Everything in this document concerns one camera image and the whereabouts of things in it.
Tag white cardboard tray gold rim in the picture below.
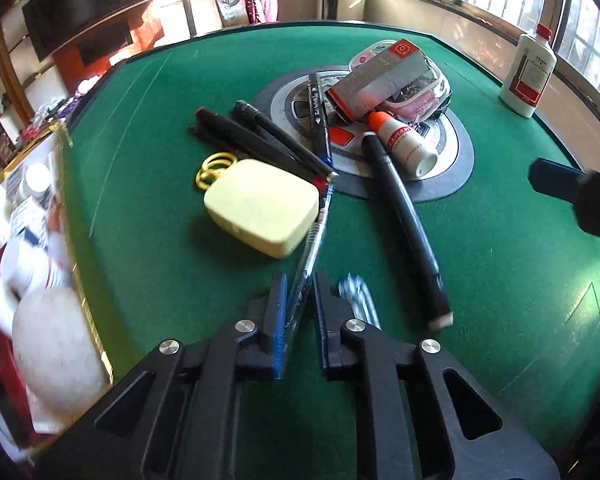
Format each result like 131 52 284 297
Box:
0 120 116 461

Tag white bottle orange cap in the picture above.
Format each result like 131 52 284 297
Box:
367 110 439 180

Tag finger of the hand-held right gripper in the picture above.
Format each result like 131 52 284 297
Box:
527 157 600 236

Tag long black marker white end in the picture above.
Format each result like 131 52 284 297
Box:
361 132 455 332

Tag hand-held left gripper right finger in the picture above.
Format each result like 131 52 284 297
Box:
311 271 561 480

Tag yellow rectangular sponge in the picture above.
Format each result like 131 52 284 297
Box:
202 159 321 260

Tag white pill bottle red label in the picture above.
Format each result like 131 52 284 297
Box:
0 232 78 293

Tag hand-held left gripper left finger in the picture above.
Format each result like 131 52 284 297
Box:
32 272 290 480

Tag white bottle red cap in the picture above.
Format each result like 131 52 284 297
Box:
498 22 558 120

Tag black marker red tip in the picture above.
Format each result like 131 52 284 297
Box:
189 106 328 186

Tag white plastic bottle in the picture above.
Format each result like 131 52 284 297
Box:
0 275 23 333

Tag black flat television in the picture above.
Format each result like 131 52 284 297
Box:
21 0 162 63

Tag plain black marker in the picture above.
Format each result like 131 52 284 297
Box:
232 100 341 183

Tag red fabric pouch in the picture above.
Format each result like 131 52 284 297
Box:
0 280 31 456

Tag black marker blue cap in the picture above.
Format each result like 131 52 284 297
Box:
306 73 335 168

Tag clear blue ballpoint pen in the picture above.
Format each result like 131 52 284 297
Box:
279 182 335 378
337 274 382 332

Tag beige round sponge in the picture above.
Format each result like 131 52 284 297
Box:
11 287 112 417

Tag white pill bottle green label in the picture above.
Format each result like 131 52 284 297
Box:
19 161 55 201

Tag grey box red end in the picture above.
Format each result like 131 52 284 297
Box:
326 37 431 123

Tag clear plastic container pink contents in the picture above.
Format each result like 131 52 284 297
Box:
347 39 453 121

